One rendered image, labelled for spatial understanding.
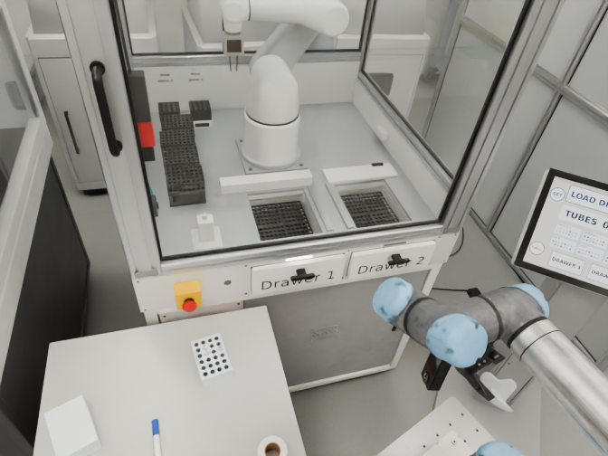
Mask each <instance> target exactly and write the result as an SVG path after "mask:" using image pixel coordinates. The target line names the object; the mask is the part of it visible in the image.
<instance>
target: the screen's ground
mask: <svg viewBox="0 0 608 456"><path fill-rule="evenodd" d="M552 185H555V186H558V187H562V188H564V189H568V190H569V188H570V185H576V186H580V187H582V188H586V189H589V190H592V191H595V192H598V193H602V194H605V195H608V191H604V190H602V189H598V188H595V187H591V186H589V185H583V184H579V183H576V182H573V181H570V180H567V179H564V178H561V177H557V176H555V178H554V181H553V184H552ZM552 185H551V188H552ZM551 188H550V190H551ZM550 190H549V193H550ZM568 190H567V193H568ZM549 193H548V194H549ZM567 193H566V194H567ZM547 197H548V196H547ZM565 197H566V196H565ZM604 217H608V214H605V213H602V212H599V211H595V210H593V209H590V208H586V207H583V206H581V205H577V204H572V203H568V202H566V201H565V200H564V202H563V203H562V204H561V203H558V202H555V201H552V200H548V199H547V198H546V202H545V204H544V207H543V209H542V212H541V215H540V216H539V219H538V222H537V226H536V228H535V231H534V233H533V235H532V238H531V240H532V239H534V240H537V241H540V242H544V243H547V244H548V242H549V240H550V237H551V235H552V232H553V230H554V228H555V225H556V221H558V222H561V223H567V224H570V225H573V226H575V227H578V228H582V229H585V230H587V231H590V232H594V233H599V234H601V235H605V236H608V233H603V232H600V229H601V226H602V223H603V219H604ZM552 251H556V252H561V253H563V254H567V255H570V256H573V257H576V258H578V259H581V260H584V261H586V263H585V266H584V269H583V272H582V274H581V276H578V275H575V274H573V273H570V272H567V271H562V270H559V269H557V268H554V267H551V266H548V265H547V263H548V260H549V258H550V255H551V252H552ZM523 261H526V262H529V263H532V264H535V265H537V266H540V267H543V268H546V269H549V270H551V271H556V272H559V273H562V274H564V275H567V276H570V277H573V278H576V279H579V280H583V281H586V282H588V283H591V284H593V285H596V286H599V287H602V288H605V289H608V286H607V285H604V284H602V283H599V282H596V281H594V280H589V279H587V278H586V276H587V274H588V271H589V270H590V267H591V265H592V263H594V264H597V265H600V266H604V267H606V268H608V266H607V265H604V264H601V263H599V262H596V261H590V260H587V259H585V258H582V257H579V256H576V255H573V254H571V253H568V252H562V251H559V250H557V249H554V248H551V247H548V246H547V245H546V249H545V251H544V254H543V256H542V258H541V257H538V256H536V255H533V254H530V253H527V252H526V254H525V257H524V260H523Z"/></svg>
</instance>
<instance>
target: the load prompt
mask: <svg viewBox="0 0 608 456"><path fill-rule="evenodd" d="M565 201H566V202H568V203H572V204H577V205H581V206H583V207H586V208H590V209H593V210H595V211H599V212H602V213H605V214H608V195H605V194H602V193H598V192H595V191H592V190H589V189H586V188H582V187H580V186H576V185H570V188H569V190H568V193H567V195H566V198H565Z"/></svg>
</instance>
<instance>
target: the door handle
mask: <svg viewBox="0 0 608 456"><path fill-rule="evenodd" d="M90 72H91V78H92V84H93V88H94V91H95V95H96V99H97V102H98V106H99V110H100V116H101V120H102V124H103V127H104V131H105V135H106V139H107V142H108V146H109V152H110V154H111V155H112V156H114V157H118V156H119V155H120V151H121V150H122V148H123V145H122V143H121V142H120V141H119V140H116V137H115V132H114V128H113V125H112V121H111V116H110V113H109V106H108V102H107V98H106V94H105V90H104V86H103V80H102V75H103V74H104V73H105V65H104V64H103V63H102V62H100V61H93V62H91V63H90Z"/></svg>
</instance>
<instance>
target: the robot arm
mask: <svg viewBox="0 0 608 456"><path fill-rule="evenodd" d="M373 307H374V310H375V312H376V313H377V314H378V315H379V316H380V317H382V318H383V319H384V321H386V322H389V323H391V324H392V325H394V326H395V327H396V328H398V329H400V330H401V331H402V332H404V333H405V334H406V335H407V336H409V337H411V338H412V339H414V340H415V341H417V342H418V343H419V344H421V345H422V346H424V347H425V348H427V349H428V350H430V351H431V353H430V355H429V356H428V358H427V361H426V363H425V365H424V368H423V370H422V378H423V382H424V383H425V385H426V388H427V390H430V391H440V389H441V387H442V384H443V382H444V380H445V377H446V375H447V374H448V372H449V370H450V368H451V366H454V367H455V369H456V370H457V371H458V372H459V373H460V374H461V375H462V376H463V377H465V378H466V379H467V381H468V382H469V383H470V385H471V386H472V387H473V388H474V389H475V390H476V391H477V392H478V393H479V394H481V395H482V396H483V397H484V398H485V399H486V400H487V401H490V402H491V403H492V404H494V405H495V406H497V407H498V408H500V409H502V410H504V411H506V412H509V413H512V412H513V410H512V409H511V408H510V407H509V406H508V404H507V403H506V402H505V401H506V400H507V399H508V398H509V396H510V395H511V394H512V393H513V392H514V391H515V390H516V388H517V384H516V383H515V382H514V381H513V380H512V379H501V380H499V379H497V378H496V377H495V376H494V375H493V374H492V373H490V372H483V373H482V374H481V375H480V376H478V375H477V374H475V373H477V372H478V370H479V371H480V370H481V369H482V368H483V367H485V366H488V365H490V364H491V363H493V364H495V365H496V364H498V363H499V362H501V361H503V360H504V359H506V358H505V357H504V356H503V355H501V354H500V353H499V352H498V351H497V350H496V349H495V347H494V345H493V343H495V341H496V340H499V339H501V340H502V341H503V342H504V343H505V345H506V346H507V347H508V348H509V349H510V350H511V352H512V353H513V354H514V355H515V356H516V357H517V358H518V360H519V361H520V362H521V363H522V364H523V365H524V367H525V368H526V369H527V370H528V371H529V372H530V374H531V375H532V376H534V377H535V378H536V380H537V381H538V382H539V383H540V384H541V385H542V386H543V388H544V389H545V390H546V391H547V392H548V393H549V395H550V396H551V397H552V398H553V399H554V400H555V401H556V403H557V404H558V405H559V406H560V407H561V408H562V410H563V411H564V412H565V413H566V414H567V415H568V417H569V418H570V419H571V420H572V421H573V422H574V423H575V425H576V426H577V427H578V428H579V429H580V430H581V432H582V433H583V434H584V435H585V436H586V437H587V439H588V440H589V441H590V442H591V443H592V444H593V445H594V447H595V448H596V449H597V450H598V451H599V452H600V453H601V454H602V455H603V456H608V378H607V377H606V376H605V375H604V374H603V373H602V372H601V371H600V370H599V369H598V368H597V367H596V366H595V365H594V364H593V363H592V362H591V361H590V360H589V359H588V358H587V357H586V356H585V355H584V354H583V353H582V352H581V351H580V350H579V349H578V348H577V347H576V346H575V345H574V344H573V343H572V342H571V341H570V340H569V339H568V338H567V337H566V336H565V335H564V334H563V333H562V332H561V331H560V330H559V329H558V328H557V327H556V326H555V325H554V324H553V323H552V322H551V321H550V320H548V319H547V318H548V315H549V306H548V303H547V301H546V300H545V298H544V294H543V293H542V292H541V291H540V290H539V289H537V288H536V287H534V286H532V285H530V284H526V283H520V284H516V285H512V286H504V287H501V288H499V289H497V290H493V291H491V292H487V293H484V294H481V295H479V296H475V297H472V298H468V299H463V300H460V301H457V302H454V303H451V304H447V305H446V304H442V303H441V302H440V301H438V300H436V299H433V298H431V297H429V296H427V295H425V294H423V293H421V292H420V291H419V290H417V289H415V288H414V287H413V285H412V284H411V283H407V282H406V281H404V280H402V279H400V278H391V279H388V280H386V281H384V282H383V283H382V284H381V285H380V286H379V288H378V289H377V291H376V292H375V295H374V298H373ZM496 355H499V357H497V358H496ZM470 456H524V455H523V454H522V453H521V452H520V451H519V450H518V449H516V448H515V447H513V446H510V445H508V444H507V443H505V442H500V441H491V442H486V443H484V444H482V445H481V446H480V447H479V448H478V449H477V451H476V452H474V453H473V454H471V455H470Z"/></svg>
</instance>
